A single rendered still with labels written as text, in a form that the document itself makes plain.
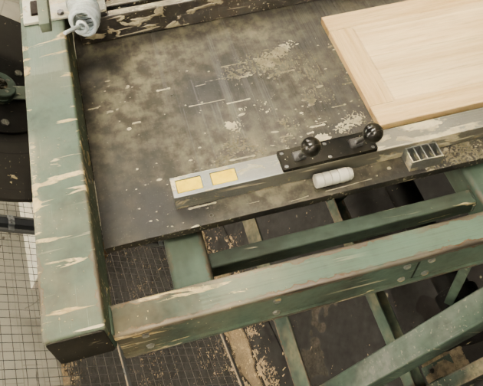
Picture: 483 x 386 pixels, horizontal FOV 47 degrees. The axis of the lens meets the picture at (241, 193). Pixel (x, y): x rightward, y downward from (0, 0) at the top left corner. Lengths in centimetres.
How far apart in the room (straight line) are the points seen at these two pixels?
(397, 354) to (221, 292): 92
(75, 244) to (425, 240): 62
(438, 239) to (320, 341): 210
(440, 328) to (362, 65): 78
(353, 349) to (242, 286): 202
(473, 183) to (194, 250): 60
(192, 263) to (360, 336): 192
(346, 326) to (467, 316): 140
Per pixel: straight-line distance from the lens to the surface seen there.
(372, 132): 104
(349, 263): 100
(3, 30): 212
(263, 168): 111
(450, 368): 262
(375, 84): 132
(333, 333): 305
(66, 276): 98
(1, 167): 168
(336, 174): 113
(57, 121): 118
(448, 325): 168
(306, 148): 101
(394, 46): 143
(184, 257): 110
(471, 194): 127
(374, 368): 185
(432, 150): 124
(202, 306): 96
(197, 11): 147
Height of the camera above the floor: 220
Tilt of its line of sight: 36 degrees down
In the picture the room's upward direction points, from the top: 80 degrees counter-clockwise
